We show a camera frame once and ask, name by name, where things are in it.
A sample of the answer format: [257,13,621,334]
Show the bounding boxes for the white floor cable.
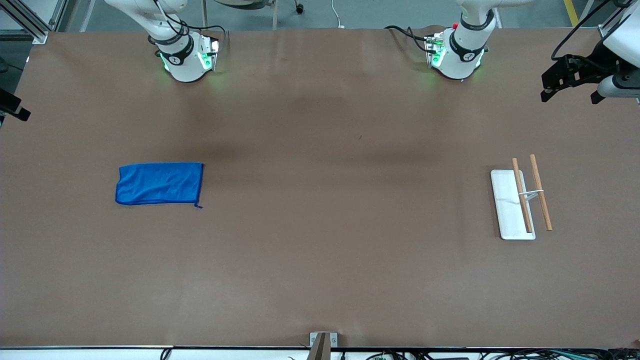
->
[330,0,346,29]

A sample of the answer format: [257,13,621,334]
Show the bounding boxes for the office chair base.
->
[212,0,306,15]

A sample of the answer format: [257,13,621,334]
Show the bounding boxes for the white towel rack wooden rods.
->
[489,154,554,241]

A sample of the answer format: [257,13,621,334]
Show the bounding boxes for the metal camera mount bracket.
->
[309,331,339,360]

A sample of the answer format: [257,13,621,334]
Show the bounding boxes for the blue microfiber towel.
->
[115,161,205,209]

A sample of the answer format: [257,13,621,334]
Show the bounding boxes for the aluminium frame profile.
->
[597,0,640,40]
[0,0,68,45]

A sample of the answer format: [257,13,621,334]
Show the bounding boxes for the black left base cable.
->
[384,25,437,54]

